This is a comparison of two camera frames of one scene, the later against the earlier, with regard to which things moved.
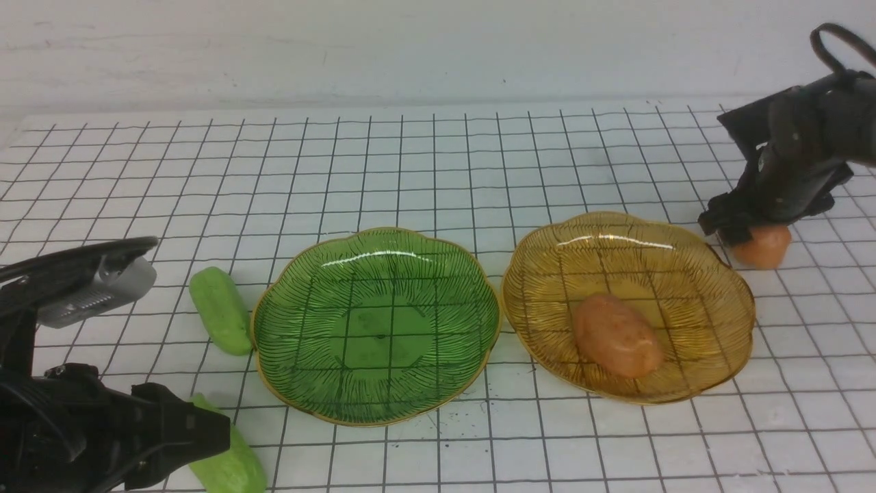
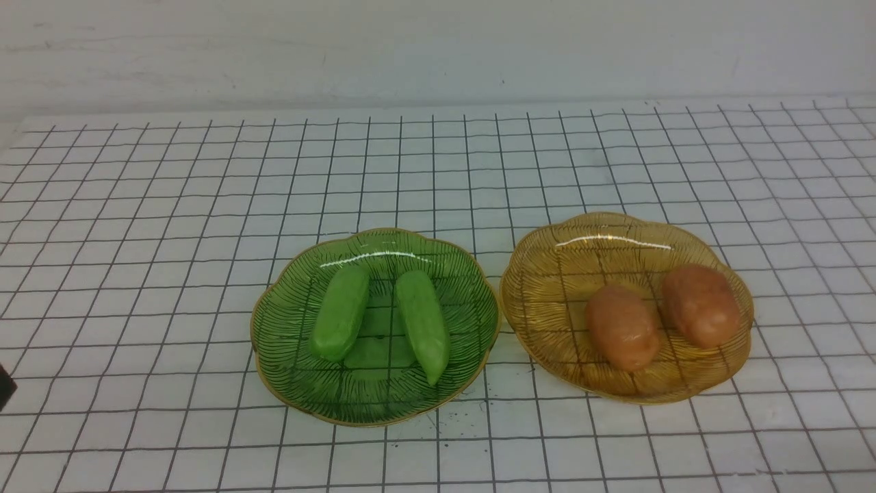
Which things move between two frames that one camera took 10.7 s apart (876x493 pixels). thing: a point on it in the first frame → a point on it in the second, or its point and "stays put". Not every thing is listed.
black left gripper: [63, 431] → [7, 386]
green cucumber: [236, 470] → [426, 325]
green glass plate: [374, 327] stays put
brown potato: [768, 248] → [702, 303]
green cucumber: [219, 305] → [341, 313]
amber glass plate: [699, 302] stays put
